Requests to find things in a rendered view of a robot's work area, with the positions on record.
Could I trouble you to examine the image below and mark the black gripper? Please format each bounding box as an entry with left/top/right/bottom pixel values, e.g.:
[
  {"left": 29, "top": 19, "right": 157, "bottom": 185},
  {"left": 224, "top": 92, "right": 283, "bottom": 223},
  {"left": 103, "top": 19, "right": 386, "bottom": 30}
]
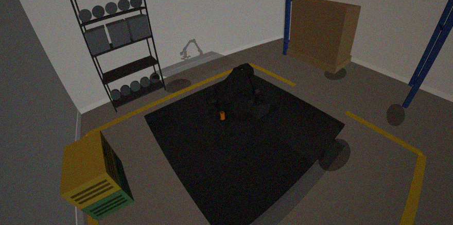
[{"left": 209, "top": 102, "right": 234, "bottom": 118}]

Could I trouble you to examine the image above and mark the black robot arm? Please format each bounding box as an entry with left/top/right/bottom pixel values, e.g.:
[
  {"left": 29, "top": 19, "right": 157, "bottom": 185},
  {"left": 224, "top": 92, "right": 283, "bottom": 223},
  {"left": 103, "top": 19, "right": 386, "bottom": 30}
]
[{"left": 206, "top": 63, "right": 265, "bottom": 108}]

